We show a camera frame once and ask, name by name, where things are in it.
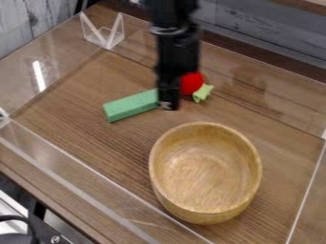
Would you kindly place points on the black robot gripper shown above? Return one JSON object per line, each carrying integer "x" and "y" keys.
{"x": 177, "y": 58}

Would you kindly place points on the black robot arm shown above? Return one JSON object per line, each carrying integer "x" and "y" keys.
{"x": 171, "y": 17}

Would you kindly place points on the red plush strawberry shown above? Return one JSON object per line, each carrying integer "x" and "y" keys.
{"x": 193, "y": 87}

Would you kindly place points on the green foam block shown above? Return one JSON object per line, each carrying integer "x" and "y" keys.
{"x": 131, "y": 105}

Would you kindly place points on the wooden bowl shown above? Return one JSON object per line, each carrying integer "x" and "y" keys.
{"x": 204, "y": 172}

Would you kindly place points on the clear acrylic corner bracket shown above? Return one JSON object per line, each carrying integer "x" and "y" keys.
{"x": 103, "y": 37}

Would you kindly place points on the black metal table frame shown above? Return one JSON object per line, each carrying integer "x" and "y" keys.
{"x": 53, "y": 230}

